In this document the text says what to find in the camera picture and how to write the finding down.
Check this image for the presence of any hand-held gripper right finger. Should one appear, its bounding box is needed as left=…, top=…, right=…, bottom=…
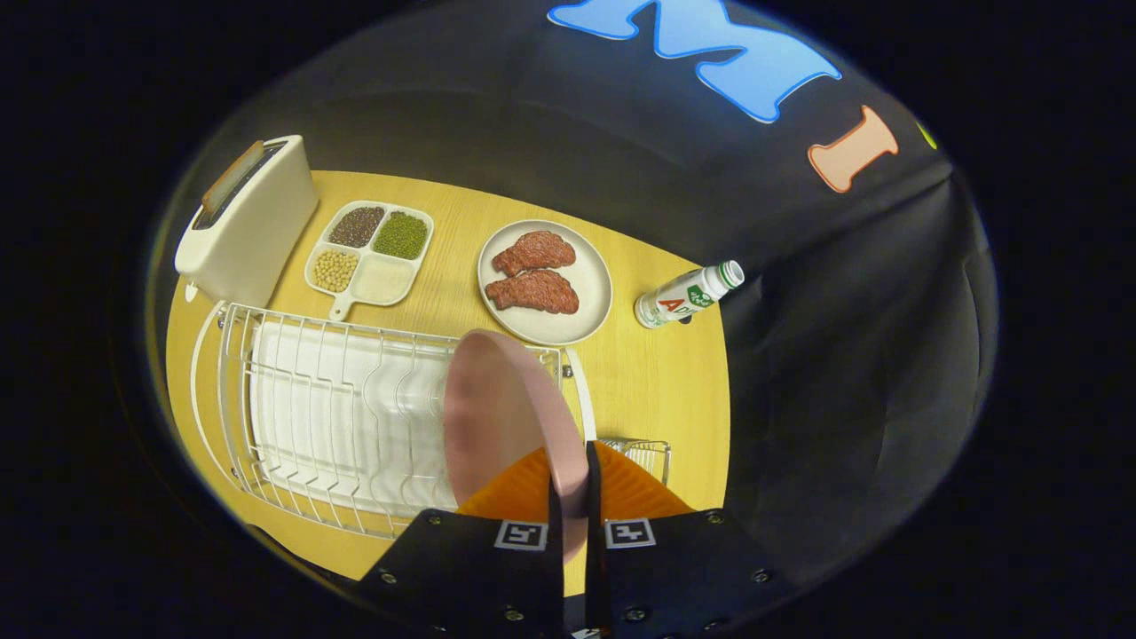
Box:
left=583, top=441, right=800, bottom=639

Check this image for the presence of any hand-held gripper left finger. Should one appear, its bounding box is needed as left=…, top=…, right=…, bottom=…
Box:
left=355, top=444, right=566, bottom=639

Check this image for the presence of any metal wire basket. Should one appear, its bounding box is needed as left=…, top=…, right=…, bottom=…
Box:
left=599, top=437, right=673, bottom=487

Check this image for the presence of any pink plate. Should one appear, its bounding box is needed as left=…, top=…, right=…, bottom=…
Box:
left=442, top=329, right=590, bottom=564

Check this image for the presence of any white wire dish rack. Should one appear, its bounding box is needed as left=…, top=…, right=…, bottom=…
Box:
left=189, top=300, right=597, bottom=540

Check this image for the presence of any beige plate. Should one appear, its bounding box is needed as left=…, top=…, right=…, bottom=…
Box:
left=477, top=219, right=614, bottom=347

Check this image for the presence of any red meat slice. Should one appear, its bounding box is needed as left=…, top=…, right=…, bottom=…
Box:
left=493, top=231, right=577, bottom=278
left=485, top=269, right=580, bottom=315

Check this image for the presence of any white green drink bottle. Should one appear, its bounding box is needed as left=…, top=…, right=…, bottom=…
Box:
left=634, top=260, right=745, bottom=330

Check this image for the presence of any black backdrop cloth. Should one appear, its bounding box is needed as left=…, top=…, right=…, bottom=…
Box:
left=177, top=0, right=999, bottom=604

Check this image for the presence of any white divided bean tray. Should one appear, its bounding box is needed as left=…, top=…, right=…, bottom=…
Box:
left=304, top=201, right=436, bottom=322

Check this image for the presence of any white toaster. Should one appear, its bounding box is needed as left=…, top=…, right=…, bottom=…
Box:
left=174, top=135, right=320, bottom=309

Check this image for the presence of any toast slice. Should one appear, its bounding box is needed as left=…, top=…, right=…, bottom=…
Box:
left=201, top=140, right=265, bottom=212

